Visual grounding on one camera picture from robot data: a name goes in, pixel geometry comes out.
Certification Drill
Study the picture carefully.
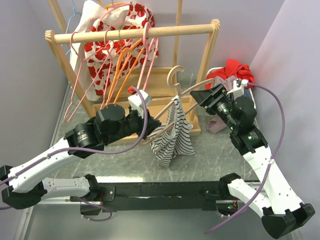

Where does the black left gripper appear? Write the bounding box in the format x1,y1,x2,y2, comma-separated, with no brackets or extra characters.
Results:
105,106,162,145

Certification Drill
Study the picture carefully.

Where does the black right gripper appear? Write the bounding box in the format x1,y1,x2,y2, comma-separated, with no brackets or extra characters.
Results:
190,83,238,131

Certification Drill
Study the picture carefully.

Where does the beige wooden hanger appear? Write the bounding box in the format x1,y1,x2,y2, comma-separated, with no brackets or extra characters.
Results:
138,65,217,147

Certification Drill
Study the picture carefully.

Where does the white black striped tank top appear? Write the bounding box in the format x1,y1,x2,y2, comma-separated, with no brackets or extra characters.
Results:
150,96,195,167

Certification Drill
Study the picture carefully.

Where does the pale pink tank top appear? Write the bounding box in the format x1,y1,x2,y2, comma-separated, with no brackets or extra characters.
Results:
207,75,237,134

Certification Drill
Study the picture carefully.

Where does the red tank top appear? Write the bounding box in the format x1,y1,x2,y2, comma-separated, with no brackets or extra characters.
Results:
219,59,256,84

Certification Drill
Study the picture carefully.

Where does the orange hanger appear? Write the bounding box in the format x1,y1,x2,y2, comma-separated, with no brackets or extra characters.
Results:
101,38,145,108

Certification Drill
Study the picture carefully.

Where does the pink plastic hanger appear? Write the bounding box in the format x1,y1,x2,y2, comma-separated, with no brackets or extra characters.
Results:
137,21,159,91

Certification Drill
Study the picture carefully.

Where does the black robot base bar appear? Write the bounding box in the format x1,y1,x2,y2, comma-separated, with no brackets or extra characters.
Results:
91,181,234,212

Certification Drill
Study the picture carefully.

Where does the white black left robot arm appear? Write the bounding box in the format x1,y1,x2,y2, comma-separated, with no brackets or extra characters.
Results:
0,104,161,210

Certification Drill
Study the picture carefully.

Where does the white perforated plastic basket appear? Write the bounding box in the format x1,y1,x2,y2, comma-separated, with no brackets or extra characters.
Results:
205,67,256,109

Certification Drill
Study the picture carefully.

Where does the wooden clothes rack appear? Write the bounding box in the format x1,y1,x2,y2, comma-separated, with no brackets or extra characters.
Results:
45,0,220,136

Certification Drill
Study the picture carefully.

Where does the red floral white dress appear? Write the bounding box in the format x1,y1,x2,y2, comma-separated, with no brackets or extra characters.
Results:
84,0,155,101

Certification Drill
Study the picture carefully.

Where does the white garment behind rack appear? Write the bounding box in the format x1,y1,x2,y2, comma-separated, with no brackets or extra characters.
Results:
69,0,106,101

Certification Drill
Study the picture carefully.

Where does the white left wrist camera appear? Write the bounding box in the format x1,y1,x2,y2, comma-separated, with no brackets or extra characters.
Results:
127,86,152,118

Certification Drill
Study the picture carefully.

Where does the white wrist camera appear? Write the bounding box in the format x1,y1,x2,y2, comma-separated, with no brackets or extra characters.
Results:
127,86,152,118
227,78,249,99

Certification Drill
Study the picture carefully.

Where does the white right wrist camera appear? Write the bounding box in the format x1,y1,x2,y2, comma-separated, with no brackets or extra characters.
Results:
227,78,249,99

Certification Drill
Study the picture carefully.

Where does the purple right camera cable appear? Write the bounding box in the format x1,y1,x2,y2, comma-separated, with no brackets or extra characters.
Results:
203,83,286,235

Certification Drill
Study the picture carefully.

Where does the purple camera cable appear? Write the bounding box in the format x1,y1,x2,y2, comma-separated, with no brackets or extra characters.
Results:
0,86,148,211
203,83,286,235

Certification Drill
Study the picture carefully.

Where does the blue wire hanger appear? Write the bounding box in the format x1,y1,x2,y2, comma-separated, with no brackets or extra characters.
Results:
64,0,81,56

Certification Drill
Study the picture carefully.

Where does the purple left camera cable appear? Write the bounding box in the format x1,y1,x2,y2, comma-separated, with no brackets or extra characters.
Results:
0,86,148,211

